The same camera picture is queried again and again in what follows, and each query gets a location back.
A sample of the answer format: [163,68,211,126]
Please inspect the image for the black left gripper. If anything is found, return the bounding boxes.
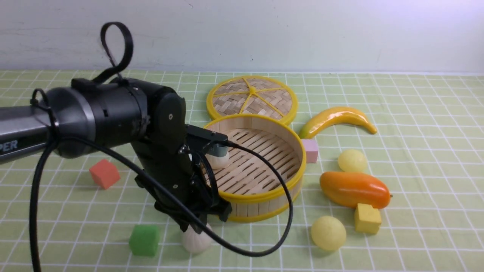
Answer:
[131,126,232,234]

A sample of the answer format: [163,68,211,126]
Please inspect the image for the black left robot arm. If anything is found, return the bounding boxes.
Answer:
[1,79,232,233]

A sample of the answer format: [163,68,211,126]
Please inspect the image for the bamboo steamer tray yellow rim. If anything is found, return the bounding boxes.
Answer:
[205,114,306,223]

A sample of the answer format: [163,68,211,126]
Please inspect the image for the red foam cube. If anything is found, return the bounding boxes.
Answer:
[89,159,121,190]

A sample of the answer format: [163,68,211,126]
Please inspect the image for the green foam cube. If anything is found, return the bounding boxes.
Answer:
[129,224,160,257]

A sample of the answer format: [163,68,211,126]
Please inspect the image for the orange plastic mango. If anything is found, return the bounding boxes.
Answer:
[320,172,392,209]

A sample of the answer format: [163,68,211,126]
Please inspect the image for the pink foam cube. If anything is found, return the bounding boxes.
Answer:
[301,138,319,164]

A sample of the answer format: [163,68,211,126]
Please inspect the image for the green checkered tablecloth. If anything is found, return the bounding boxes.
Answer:
[0,70,484,272]

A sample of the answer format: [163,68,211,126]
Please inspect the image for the woven bamboo steamer lid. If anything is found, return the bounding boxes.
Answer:
[206,75,298,125]

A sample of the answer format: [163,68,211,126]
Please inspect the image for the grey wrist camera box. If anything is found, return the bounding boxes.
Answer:
[186,124,228,157]

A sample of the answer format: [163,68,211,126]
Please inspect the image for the yellow bun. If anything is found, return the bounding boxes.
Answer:
[337,149,368,173]
[310,216,346,252]

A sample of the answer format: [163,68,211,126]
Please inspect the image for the white bun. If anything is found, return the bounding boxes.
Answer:
[206,151,230,170]
[181,225,213,255]

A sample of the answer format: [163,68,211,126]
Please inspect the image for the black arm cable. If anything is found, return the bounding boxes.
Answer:
[29,22,294,272]

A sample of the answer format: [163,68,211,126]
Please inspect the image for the yellow foam cube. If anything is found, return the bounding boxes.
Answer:
[354,203,382,235]

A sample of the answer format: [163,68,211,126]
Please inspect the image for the yellow plastic banana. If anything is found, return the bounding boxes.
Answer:
[298,107,377,139]

